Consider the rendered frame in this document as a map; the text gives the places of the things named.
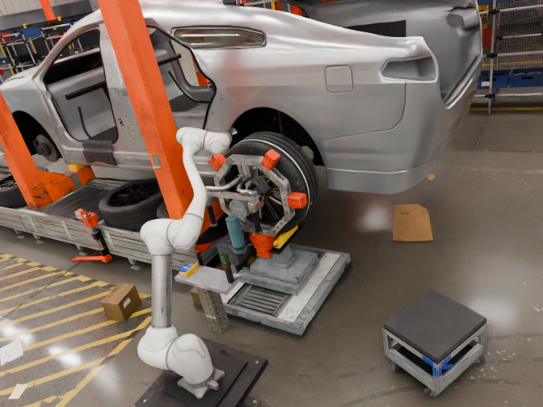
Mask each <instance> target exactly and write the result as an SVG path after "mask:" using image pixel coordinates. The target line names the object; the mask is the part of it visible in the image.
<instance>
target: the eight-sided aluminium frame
mask: <svg viewBox="0 0 543 407"><path fill-rule="evenodd" d="M262 160H263V156H253V155H238V154H232V155H231V156H230V157H228V158H227V159H226V160H225V163H224V164H223V166H222V167H221V168H220V170H219V171H218V173H217V175H216V176H215V178H214V183H215V186H216V187H222V186H224V185H226V184H225V176H226V175H227V173H228V172H229V170H230V168H231V167H232V165H237V164H241V165H249V166H257V167H258V168H259V169H260V170H261V171H262V172H263V173H265V175H266V176H268V177H269V178H270V179H271V180H272V181H273V182H274V183H275V184H276V185H277V186H278V187H279V189H280V194H281V199H282V203H283V208H284V217H283V218H282V219H281V220H280V221H279V222H278V223H277V225H276V226H271V225H265V224H260V226H261V229H262V230H263V233H262V235H268V236H272V237H274V236H275V235H276V234H277V233H278V232H279V231H280V230H281V229H282V228H283V227H284V226H285V225H286V223H287V222H288V221H290V220H291V219H292V218H293V216H294V215H295V209H294V208H290V207H289V206H288V197H289V196H290V195H291V194H292V192H291V187H290V186H291V185H290V182H289V181H288V180H287V178H285V177H284V176H283V175H282V174H281V173H280V172H279V171H278V170H277V169H276V168H275V167H274V168H273V169H271V170H270V171H269V170H267V169H266V168H265V167H263V166H262V165H261V162H262ZM218 198H219V200H220V204H221V209H222V210H223V211H224V212H225V213H226V214H227V215H229V216H231V215H233V213H232V212H231V211H230V208H229V204H230V200H229V199H227V198H221V197H218ZM239 220H240V223H241V226H242V229H243V230H244V231H245V232H248V233H249V232H251V233H255V225H254V223H251V222H250V221H249V220H248V219H247V218H242V219H241V218H239Z"/></svg>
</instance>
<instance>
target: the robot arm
mask: <svg viewBox="0 0 543 407"><path fill-rule="evenodd" d="M234 134H235V135H236V134H238V132H237V130H236V129H235V128H231V129H230V130H228V131H224V132H207V131H205V130H203V129H199V128H190V127H185V128H181V129H180V130H178V131H177V134H176V139H177V141H178V142H179V143H180V144H181V145H182V147H183V164H184V167H185V170H186V171H187V175H188V177H189V179H190V182H191V185H192V188H193V191H194V198H193V200H192V203H191V204H190V206H189V208H188V210H187V211H186V212H185V214H184V216H183V219H182V220H181V219H180V220H172V219H156V220H151V221H148V222H146V223H145V224H144V225H143V226H142V227H141V239H142V241H143V242H144V243H145V244H146V245H147V247H148V249H149V252H150V254H152V325H151V326H150V327H149V328H148V329H147V330H146V334H145V336H144V337H143V338H142V339H141V340H140V342H139V344H138V348H137V352H138V355H139V357H140V359H141V360H142V361H143V362H145V363H147V364H148V365H150V366H152V367H156V368H160V369H164V370H171V371H174V372H176V373H177V374H179V375H181V376H183V378H182V379H181V380H179V381H178V386H179V387H183V388H185V389H187V390H188V391H189V392H191V393H192V394H194V395H195V396H196V397H197V398H198V399H199V400H200V399H202V398H203V397H204V395H205V393H206V392H207V391H208V390H209V389H210V388H212V389H215V390H218V389H219V387H220V386H219V384H218V383H217V381H218V380H219V379H220V378H222V377H223V376H224V375H225V373H224V372H223V371H221V370H218V369H216V368H215V367H214V366H213V364H212V360H211V357H210V354H209V352H208V349H207V347H206V345H205V344H204V342H203V341H202V340H201V339H200V338H199V337H198V336H196V335H194V334H184V335H182V336H181V337H179V336H178V334H177V331H176V328H175V327H174V326H173V325H172V324H171V274H172V254H173V253H174V251H175V249H176V250H177V251H179V252H180V253H187V252H189V251H190V250H191V249H192V247H193V246H194V245H195V243H196V242H197V240H198V237H199V235H200V231H201V229H202V224H203V220H204V210H205V204H206V190H205V187H204V184H203V182H202V180H201V177H200V175H199V173H198V171H197V169H196V166H195V164H194V161H193V156H194V154H195V153H198V152H199V151H200V150H201V149H206V150H208V151H210V152H211V153H214V154H222V153H224V152H225V151H226V150H227V149H228V148H229V145H230V144H231V142H232V139H233V135H234Z"/></svg>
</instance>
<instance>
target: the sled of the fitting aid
mask: <svg viewBox="0 0 543 407"><path fill-rule="evenodd" d="M258 258H259V256H258V255H257V253H256V254H255V255H254V256H252V257H251V258H250V259H249V260H248V263H247V264H246V265H245V266H244V267H243V268H242V269H241V270H240V271H239V272H238V274H239V275H241V276H242V279H241V280H240V282H244V283H249V284H253V285H256V286H260V287H265V288H269V289H272V290H277V291H280V292H286V293H289V294H293V295H296V296H298V295H299V293H300V292H301V290H302V289H303V287H304V286H305V285H306V284H307V283H308V281H309V279H310V278H311V277H312V275H313V274H314V272H315V271H316V270H317V269H318V268H319V266H320V262H319V257H318V258H317V259H316V261H315V262H314V264H313V265H312V266H311V267H310V268H309V270H308V271H307V272H306V273H305V275H304V276H303V278H302V279H301V281H300V282H299V283H295V282H292V281H288V280H284V279H277V278H274V277H271V276H266V275H261V274H256V273H253V272H251V271H250V267H251V266H252V265H253V264H254V262H255V261H256V260H257V259H258Z"/></svg>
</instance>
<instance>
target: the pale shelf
mask: <svg viewBox="0 0 543 407"><path fill-rule="evenodd" d="M233 276H234V280H235V282H234V283H233V284H229V283H228V280H227V277H226V274H225V271H222V270H218V269H214V268H211V267H207V266H201V265H199V268H198V269H197V270H196V271H195V272H194V273H193V274H192V275H190V276H189V277H188V278H187V277H186V275H181V274H177V275H176V276H175V281H176V282H180V283H185V284H188V285H191V286H194V287H199V288H203V289H206V290H209V291H212V292H217V293H221V294H224V295H228V294H229V292H230V291H231V290H232V289H233V288H234V287H235V286H236V285H237V284H238V282H239V281H240V280H241V279H242V276H241V275H239V274H235V273H233Z"/></svg>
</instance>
